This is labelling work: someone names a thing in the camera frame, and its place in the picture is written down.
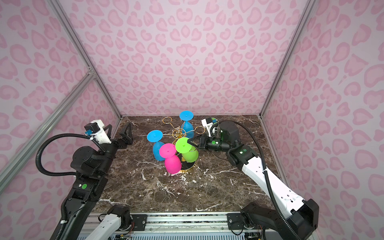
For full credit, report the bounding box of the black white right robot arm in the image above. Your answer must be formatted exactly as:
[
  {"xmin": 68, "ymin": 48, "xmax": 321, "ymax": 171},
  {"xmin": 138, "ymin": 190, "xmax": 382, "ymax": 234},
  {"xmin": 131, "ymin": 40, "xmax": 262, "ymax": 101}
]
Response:
[{"xmin": 188, "ymin": 118, "xmax": 320, "ymax": 240}]

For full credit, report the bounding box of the blue wine glass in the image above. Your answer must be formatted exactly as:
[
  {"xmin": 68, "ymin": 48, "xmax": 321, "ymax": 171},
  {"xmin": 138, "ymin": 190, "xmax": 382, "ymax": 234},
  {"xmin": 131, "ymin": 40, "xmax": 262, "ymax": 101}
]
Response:
[
  {"xmin": 180, "ymin": 111, "xmax": 194, "ymax": 139},
  {"xmin": 147, "ymin": 130, "xmax": 165, "ymax": 161}
]

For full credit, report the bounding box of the aluminium frame corner post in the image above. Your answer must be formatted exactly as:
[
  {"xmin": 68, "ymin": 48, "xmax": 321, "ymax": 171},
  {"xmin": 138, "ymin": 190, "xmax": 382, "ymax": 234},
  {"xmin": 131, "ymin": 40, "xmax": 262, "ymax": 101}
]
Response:
[
  {"xmin": 259, "ymin": 0, "xmax": 319, "ymax": 119},
  {"xmin": 47, "ymin": 0, "xmax": 123, "ymax": 120}
]

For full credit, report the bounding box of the aluminium frame corner post left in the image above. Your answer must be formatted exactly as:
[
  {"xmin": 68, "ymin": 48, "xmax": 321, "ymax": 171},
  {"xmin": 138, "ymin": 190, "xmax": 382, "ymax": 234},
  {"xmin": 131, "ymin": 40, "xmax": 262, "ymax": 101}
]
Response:
[{"xmin": 47, "ymin": 0, "xmax": 123, "ymax": 120}]

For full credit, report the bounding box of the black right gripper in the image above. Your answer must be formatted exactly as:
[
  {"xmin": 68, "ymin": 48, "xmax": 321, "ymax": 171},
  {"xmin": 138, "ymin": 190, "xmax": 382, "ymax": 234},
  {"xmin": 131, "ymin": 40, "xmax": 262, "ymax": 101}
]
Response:
[{"xmin": 187, "ymin": 133, "xmax": 232, "ymax": 153}]

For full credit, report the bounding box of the gold wire wine glass rack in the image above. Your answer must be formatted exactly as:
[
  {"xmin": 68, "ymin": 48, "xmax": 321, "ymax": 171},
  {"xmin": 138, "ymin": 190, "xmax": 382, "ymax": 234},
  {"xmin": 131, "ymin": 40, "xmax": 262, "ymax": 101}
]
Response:
[{"xmin": 162, "ymin": 117, "xmax": 205, "ymax": 174}]

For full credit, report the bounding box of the pink wine glass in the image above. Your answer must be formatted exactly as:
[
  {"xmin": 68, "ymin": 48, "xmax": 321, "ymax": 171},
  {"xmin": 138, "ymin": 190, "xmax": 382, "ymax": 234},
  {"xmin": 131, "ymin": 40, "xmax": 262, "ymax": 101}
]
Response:
[{"xmin": 159, "ymin": 143, "xmax": 182, "ymax": 175}]

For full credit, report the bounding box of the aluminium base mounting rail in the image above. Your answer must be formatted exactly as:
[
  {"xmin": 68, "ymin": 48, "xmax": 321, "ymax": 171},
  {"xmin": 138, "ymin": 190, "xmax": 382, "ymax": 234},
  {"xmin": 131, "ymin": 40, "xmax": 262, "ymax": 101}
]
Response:
[{"xmin": 76, "ymin": 211, "xmax": 322, "ymax": 240}]

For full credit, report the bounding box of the aluminium frame corner post right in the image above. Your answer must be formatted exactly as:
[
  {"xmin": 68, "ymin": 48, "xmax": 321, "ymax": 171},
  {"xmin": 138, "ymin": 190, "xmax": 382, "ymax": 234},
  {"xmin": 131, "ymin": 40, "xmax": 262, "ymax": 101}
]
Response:
[{"xmin": 259, "ymin": 0, "xmax": 319, "ymax": 119}]

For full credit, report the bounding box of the blue wine glass rear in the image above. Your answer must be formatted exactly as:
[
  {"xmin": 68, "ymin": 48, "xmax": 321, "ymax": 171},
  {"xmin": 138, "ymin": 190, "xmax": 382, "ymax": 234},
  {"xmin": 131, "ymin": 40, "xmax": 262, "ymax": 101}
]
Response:
[{"xmin": 180, "ymin": 111, "xmax": 194, "ymax": 139}]

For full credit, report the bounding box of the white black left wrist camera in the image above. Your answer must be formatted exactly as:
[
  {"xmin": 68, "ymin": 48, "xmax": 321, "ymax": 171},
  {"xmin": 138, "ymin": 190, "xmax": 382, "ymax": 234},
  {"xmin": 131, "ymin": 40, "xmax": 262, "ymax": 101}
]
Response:
[{"xmin": 84, "ymin": 120, "xmax": 112, "ymax": 144}]

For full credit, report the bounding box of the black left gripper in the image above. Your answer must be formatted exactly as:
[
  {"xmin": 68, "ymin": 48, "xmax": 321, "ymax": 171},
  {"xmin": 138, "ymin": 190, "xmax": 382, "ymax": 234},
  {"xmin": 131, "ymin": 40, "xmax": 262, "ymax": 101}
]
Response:
[{"xmin": 97, "ymin": 122, "xmax": 132, "ymax": 177}]

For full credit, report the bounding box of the aluminium frame rail left wall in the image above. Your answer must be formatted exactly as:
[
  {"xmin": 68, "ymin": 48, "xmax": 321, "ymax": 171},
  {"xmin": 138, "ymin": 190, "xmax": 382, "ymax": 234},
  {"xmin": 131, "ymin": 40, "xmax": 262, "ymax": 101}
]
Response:
[{"xmin": 1, "ymin": 71, "xmax": 95, "ymax": 193}]

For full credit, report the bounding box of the blue wine glass front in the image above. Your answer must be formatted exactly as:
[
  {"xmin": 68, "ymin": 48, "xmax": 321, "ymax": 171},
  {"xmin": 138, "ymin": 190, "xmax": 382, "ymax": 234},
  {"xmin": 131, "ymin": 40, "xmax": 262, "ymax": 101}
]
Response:
[{"xmin": 147, "ymin": 130, "xmax": 165, "ymax": 161}]

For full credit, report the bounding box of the green wine glass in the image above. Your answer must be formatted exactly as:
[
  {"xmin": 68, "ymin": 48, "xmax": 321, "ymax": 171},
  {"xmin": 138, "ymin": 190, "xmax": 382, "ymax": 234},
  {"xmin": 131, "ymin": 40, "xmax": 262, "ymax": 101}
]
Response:
[{"xmin": 175, "ymin": 137, "xmax": 199, "ymax": 163}]

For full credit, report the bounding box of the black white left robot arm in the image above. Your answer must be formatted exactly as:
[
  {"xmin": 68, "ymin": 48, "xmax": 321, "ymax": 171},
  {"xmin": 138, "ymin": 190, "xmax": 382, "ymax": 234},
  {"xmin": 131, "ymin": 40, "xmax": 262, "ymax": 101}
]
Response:
[{"xmin": 51, "ymin": 123, "xmax": 133, "ymax": 240}]

